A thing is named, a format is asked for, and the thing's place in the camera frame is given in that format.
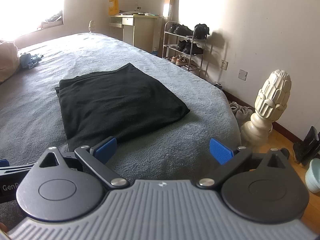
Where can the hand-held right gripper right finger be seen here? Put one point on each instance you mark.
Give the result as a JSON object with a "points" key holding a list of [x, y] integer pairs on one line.
{"points": [[221, 151]]}

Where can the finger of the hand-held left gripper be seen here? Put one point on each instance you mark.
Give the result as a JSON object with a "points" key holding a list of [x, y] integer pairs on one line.
{"points": [[4, 163]]}

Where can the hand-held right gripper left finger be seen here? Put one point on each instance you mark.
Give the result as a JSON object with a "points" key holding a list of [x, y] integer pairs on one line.
{"points": [[106, 150]]}

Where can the black t-shirt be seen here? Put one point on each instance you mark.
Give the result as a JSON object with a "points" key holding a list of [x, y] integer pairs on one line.
{"points": [[120, 100]]}

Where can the grey sneaker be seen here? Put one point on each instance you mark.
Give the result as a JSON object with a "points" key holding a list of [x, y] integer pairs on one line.
{"points": [[236, 107], [246, 115]]}

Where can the cream carved bedpost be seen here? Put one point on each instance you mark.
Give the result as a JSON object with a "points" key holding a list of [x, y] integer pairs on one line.
{"points": [[272, 97], [92, 26]]}

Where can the black plastic object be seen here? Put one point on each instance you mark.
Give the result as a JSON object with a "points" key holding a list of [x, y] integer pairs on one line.
{"points": [[308, 147]]}

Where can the pale green bowl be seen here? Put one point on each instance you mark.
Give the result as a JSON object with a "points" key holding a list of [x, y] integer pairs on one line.
{"points": [[313, 177]]}

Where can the beige jacket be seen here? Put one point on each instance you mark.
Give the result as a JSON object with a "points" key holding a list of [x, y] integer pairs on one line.
{"points": [[8, 62]]}

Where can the light blue cloth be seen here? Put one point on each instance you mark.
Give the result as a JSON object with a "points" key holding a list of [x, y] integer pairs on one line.
{"points": [[28, 61]]}

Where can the metal shoe rack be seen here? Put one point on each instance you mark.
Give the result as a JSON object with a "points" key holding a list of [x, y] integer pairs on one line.
{"points": [[163, 42]]}

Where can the cream desk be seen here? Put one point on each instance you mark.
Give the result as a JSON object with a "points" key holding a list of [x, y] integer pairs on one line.
{"points": [[140, 30]]}

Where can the group of shoes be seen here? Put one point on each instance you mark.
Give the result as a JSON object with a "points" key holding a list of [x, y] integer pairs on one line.
{"points": [[185, 31]]}

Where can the papers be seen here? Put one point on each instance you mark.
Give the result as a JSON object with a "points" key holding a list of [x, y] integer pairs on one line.
{"points": [[137, 13]]}

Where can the dark sneaker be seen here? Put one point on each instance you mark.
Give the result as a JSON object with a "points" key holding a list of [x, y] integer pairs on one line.
{"points": [[53, 17]]}

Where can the yellow box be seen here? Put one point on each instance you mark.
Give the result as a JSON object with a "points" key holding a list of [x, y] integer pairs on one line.
{"points": [[113, 6]]}

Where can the wall socket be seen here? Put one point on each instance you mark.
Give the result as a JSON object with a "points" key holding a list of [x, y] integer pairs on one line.
{"points": [[225, 65]]}

